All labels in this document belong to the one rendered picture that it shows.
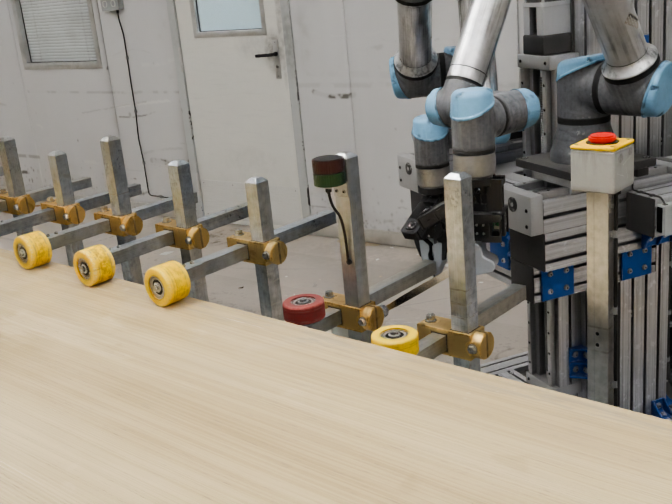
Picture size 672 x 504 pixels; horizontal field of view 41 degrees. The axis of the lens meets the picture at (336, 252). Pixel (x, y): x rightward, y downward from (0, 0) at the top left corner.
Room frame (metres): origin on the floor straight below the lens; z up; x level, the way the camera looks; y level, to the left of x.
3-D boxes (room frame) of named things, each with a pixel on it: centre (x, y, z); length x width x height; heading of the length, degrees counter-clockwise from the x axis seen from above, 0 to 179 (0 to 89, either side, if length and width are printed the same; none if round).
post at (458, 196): (1.47, -0.22, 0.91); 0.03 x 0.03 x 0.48; 47
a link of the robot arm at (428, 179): (1.91, -0.23, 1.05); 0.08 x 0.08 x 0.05
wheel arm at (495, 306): (1.53, -0.22, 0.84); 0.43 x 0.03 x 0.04; 137
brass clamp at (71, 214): (2.33, 0.72, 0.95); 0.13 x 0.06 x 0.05; 47
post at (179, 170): (1.98, 0.33, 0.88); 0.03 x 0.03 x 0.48; 47
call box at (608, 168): (1.29, -0.41, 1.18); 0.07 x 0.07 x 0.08; 47
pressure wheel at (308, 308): (1.58, 0.07, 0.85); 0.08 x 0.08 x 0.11
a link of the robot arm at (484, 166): (1.55, -0.26, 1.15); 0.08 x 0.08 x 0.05
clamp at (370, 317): (1.65, -0.01, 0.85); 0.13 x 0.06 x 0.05; 47
